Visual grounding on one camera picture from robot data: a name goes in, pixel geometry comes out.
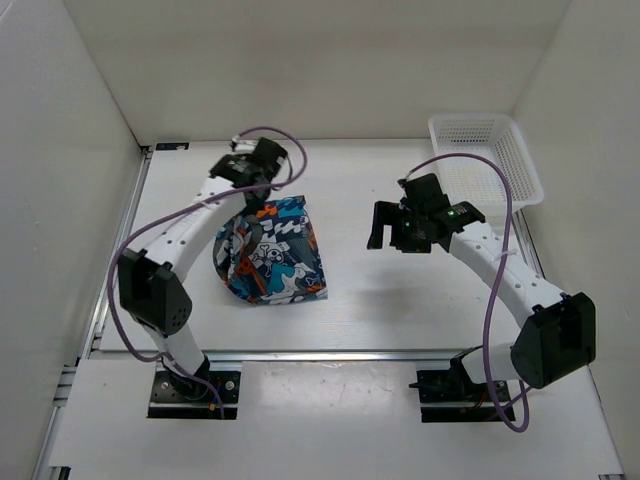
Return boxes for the colourful patterned shorts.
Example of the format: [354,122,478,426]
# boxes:
[212,195,328,305]

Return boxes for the dark label sticker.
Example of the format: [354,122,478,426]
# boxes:
[155,142,190,151]

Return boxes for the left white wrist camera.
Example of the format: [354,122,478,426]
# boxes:
[230,138,257,155]

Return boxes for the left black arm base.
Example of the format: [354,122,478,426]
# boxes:
[147,369,241,420]

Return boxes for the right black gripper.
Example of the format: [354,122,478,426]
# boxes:
[367,201,432,254]

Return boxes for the right aluminium rail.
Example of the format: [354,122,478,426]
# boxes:
[512,211,627,479]

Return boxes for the white plastic basket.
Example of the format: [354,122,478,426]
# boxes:
[428,113,544,220]

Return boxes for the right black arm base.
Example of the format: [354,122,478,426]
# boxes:
[409,370,501,423]

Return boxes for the left aluminium rail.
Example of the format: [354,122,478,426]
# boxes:
[29,145,155,479]

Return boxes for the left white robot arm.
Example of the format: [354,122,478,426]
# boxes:
[117,137,288,400]

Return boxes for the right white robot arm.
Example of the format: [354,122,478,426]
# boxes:
[367,174,596,400]

